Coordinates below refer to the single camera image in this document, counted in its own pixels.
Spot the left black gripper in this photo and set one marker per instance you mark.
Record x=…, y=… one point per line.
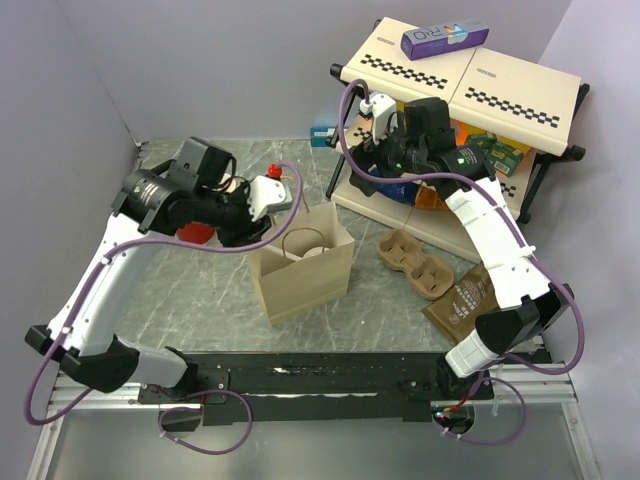
x=248, y=230

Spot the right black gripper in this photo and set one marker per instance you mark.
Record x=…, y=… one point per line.
x=367, y=154

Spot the white plastic cup lid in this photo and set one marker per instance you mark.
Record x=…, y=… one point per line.
x=315, y=251

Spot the kraft paper bag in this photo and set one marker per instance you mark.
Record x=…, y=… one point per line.
x=287, y=288

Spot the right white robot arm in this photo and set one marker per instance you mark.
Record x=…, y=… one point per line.
x=529, y=299

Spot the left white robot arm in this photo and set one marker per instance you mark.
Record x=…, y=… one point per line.
x=199, y=186

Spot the brown coffee bean pouch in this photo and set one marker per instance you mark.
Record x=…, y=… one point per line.
x=454, y=314

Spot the stack of paper cups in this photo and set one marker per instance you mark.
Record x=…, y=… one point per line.
x=230, y=184

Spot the blue snack bag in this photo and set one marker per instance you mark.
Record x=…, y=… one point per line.
x=404, y=193

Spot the red cup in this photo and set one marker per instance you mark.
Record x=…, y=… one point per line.
x=195, y=233

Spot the orange snack bag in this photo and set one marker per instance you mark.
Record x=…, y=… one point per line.
x=428, y=199

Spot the blue small box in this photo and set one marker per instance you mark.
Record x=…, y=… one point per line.
x=323, y=137

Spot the orange box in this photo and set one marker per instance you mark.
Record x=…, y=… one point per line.
x=460, y=130

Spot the pulp cup carrier tray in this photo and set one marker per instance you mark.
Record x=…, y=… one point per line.
x=427, y=274

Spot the green carton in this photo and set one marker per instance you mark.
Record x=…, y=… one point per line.
x=485, y=140
x=505, y=158

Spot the purple box on shelf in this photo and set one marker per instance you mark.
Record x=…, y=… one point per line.
x=421, y=43

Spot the beige checkered shelf rack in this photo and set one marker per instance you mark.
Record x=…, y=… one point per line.
x=513, y=98

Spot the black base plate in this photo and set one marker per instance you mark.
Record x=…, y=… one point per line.
x=294, y=386

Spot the aluminium rail frame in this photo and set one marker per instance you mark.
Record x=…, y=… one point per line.
x=63, y=392

